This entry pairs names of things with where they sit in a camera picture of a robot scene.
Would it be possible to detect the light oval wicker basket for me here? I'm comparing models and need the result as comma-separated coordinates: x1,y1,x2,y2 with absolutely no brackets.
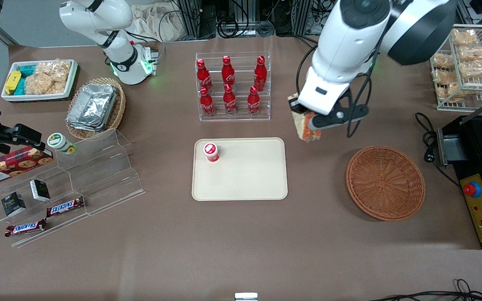
65,77,127,140

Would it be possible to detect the Snickers chocolate bar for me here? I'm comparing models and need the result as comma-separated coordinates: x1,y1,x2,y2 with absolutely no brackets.
5,218,48,238
46,196,86,218

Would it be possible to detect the clear acrylic stepped stand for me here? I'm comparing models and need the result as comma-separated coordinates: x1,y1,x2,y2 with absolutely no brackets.
54,128,146,216
0,153,91,248

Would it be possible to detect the red cola bottle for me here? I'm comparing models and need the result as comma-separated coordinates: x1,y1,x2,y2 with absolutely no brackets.
221,55,236,87
247,85,262,117
199,87,216,117
254,55,268,92
196,59,213,91
223,84,238,116

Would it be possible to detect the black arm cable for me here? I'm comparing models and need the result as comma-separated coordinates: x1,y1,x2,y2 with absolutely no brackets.
295,36,382,139

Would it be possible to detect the yellow snack packet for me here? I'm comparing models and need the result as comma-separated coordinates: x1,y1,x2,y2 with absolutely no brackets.
5,70,22,95

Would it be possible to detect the red emergency stop button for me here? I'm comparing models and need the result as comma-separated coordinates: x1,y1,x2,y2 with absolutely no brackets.
463,181,482,198

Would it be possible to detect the cream plastic tray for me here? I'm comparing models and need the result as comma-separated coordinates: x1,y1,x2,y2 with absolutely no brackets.
192,137,288,201

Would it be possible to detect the white plastic bin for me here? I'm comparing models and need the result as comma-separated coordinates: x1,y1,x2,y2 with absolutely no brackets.
1,59,79,102

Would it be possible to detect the clear acrylic bottle rack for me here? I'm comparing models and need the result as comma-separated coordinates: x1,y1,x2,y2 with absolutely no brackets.
195,51,272,122

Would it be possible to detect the beige cloth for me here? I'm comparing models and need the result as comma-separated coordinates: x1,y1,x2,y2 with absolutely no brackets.
131,3,192,43

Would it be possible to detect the black box white label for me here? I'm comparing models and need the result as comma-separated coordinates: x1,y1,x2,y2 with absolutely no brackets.
29,179,51,202

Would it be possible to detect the clear bag of crackers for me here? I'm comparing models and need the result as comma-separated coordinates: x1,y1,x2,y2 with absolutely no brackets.
460,60,482,81
445,81,477,104
458,45,482,64
451,29,479,46
432,70,460,85
35,60,73,86
24,73,67,95
432,53,456,70

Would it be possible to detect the black power cable with plug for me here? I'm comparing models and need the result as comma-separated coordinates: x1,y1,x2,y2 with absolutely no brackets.
415,112,461,187

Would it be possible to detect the coiled black cable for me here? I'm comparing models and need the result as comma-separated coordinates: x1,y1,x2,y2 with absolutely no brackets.
217,16,251,39

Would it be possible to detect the black box gold print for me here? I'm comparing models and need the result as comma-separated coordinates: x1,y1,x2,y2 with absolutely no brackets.
1,191,27,217

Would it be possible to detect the black sealing machine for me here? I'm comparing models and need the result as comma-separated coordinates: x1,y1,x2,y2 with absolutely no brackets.
437,112,482,250

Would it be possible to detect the red yogurt cup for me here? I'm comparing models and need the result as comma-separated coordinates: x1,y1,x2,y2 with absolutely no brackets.
203,142,220,163

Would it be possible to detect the red plaid cookie box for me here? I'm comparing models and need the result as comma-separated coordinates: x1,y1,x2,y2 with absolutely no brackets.
0,146,54,187

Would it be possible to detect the black floor cable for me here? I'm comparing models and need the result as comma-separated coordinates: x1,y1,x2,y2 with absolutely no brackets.
368,279,482,301

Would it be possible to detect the triangle sandwich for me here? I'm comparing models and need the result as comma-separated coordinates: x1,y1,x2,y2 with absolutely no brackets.
287,94,322,143

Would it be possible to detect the silver foil container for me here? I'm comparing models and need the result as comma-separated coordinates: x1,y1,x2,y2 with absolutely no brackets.
66,115,108,133
70,82,118,126

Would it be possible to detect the green-lid white bottle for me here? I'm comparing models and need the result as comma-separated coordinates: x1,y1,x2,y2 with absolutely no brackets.
47,132,77,156

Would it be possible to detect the brown round wicker basket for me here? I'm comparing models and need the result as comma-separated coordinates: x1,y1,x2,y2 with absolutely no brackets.
345,145,426,222

